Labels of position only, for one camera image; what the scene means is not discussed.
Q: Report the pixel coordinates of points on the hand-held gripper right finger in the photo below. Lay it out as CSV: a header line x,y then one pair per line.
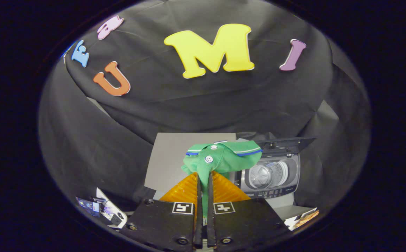
x,y
211,217

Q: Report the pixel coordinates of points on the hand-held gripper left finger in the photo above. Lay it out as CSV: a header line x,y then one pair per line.
x,y
198,217

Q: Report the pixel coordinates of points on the green polo shirt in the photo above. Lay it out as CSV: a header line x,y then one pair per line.
x,y
224,159

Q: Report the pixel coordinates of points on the grey washing machine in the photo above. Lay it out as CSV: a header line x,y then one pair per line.
x,y
280,175

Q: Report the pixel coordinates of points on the grey cabinet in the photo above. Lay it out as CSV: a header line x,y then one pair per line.
x,y
168,157

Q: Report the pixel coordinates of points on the blue and white clutter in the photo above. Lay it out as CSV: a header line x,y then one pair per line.
x,y
113,215

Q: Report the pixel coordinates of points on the white and orange papers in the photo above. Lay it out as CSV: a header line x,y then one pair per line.
x,y
301,218

